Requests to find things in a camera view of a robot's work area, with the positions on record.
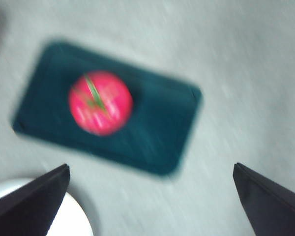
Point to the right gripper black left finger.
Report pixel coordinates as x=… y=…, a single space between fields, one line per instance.
x=27 y=206

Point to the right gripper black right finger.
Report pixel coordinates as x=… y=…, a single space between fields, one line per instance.
x=273 y=209

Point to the red tomato with green stem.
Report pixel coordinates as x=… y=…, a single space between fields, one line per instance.
x=100 y=103

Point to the grey round plate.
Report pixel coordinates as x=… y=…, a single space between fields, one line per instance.
x=71 y=218

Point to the black rectangular tray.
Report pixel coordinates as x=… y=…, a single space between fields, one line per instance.
x=157 y=127

